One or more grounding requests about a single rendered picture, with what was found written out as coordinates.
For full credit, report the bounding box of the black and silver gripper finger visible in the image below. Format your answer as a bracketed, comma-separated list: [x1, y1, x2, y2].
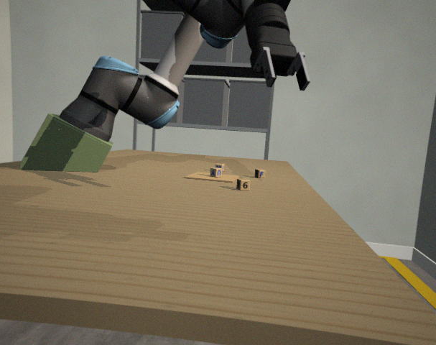
[287, 52, 310, 91]
[253, 47, 277, 87]

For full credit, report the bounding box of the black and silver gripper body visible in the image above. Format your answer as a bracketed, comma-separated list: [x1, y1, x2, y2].
[241, 0, 297, 76]

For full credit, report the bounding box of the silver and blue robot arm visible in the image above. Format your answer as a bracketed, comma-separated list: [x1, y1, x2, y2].
[59, 0, 245, 142]

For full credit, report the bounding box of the tan flat mat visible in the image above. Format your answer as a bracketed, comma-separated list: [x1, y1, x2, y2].
[185, 172, 240, 183]

